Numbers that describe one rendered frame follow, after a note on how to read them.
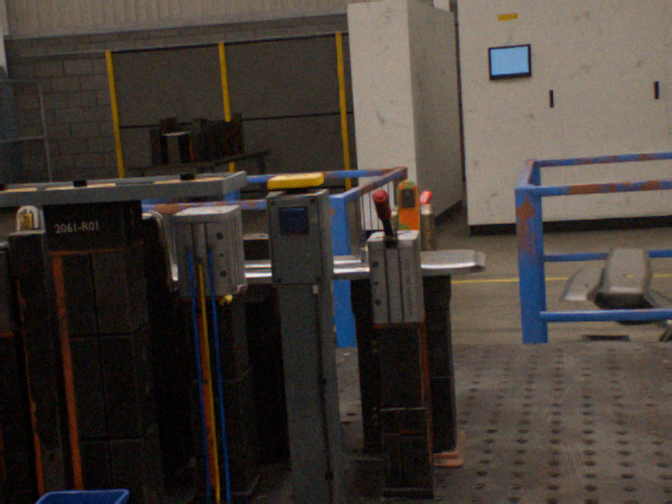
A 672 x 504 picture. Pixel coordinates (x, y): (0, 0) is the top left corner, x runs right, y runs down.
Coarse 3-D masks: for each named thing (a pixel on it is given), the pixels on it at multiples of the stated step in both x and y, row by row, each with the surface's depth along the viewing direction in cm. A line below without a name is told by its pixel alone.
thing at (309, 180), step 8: (280, 176) 139; (288, 176) 138; (296, 176) 137; (304, 176) 136; (312, 176) 135; (320, 176) 137; (272, 184) 135; (280, 184) 135; (288, 184) 134; (296, 184) 134; (304, 184) 134; (312, 184) 134; (288, 192) 137; (296, 192) 136; (304, 192) 137
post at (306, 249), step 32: (320, 192) 135; (320, 224) 134; (288, 256) 135; (320, 256) 135; (288, 288) 136; (320, 288) 136; (288, 320) 137; (320, 320) 137; (288, 352) 138; (320, 352) 137; (288, 384) 138; (320, 384) 137; (288, 416) 139; (320, 416) 138; (320, 448) 139; (320, 480) 140
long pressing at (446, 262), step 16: (336, 256) 179; (352, 256) 178; (432, 256) 172; (448, 256) 171; (464, 256) 170; (480, 256) 171; (176, 272) 175; (256, 272) 167; (336, 272) 163; (352, 272) 163; (368, 272) 162; (432, 272) 161; (448, 272) 161; (464, 272) 161; (176, 288) 167
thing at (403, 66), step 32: (384, 0) 932; (352, 32) 943; (384, 32) 936; (416, 32) 964; (448, 32) 1120; (352, 64) 947; (384, 64) 940; (416, 64) 960; (448, 64) 1116; (384, 96) 944; (416, 96) 957; (448, 96) 1111; (384, 128) 948; (416, 128) 953; (448, 128) 1106; (384, 160) 952; (416, 160) 949; (448, 160) 1102; (448, 192) 1096
